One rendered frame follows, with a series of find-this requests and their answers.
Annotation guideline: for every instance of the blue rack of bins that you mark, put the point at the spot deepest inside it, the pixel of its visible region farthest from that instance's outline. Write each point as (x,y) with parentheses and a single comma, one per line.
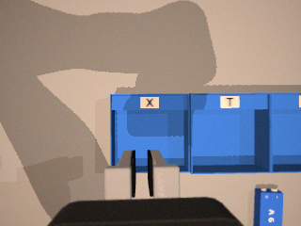
(232,132)

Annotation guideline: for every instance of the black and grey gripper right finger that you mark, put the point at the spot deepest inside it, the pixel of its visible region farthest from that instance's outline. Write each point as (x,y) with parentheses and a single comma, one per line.
(163,178)

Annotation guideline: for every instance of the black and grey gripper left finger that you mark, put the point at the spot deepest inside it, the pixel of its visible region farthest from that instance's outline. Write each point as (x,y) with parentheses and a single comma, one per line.
(120,180)

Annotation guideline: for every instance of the blue nine-volt battery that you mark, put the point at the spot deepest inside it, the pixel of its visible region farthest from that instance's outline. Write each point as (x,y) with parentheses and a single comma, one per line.
(268,207)

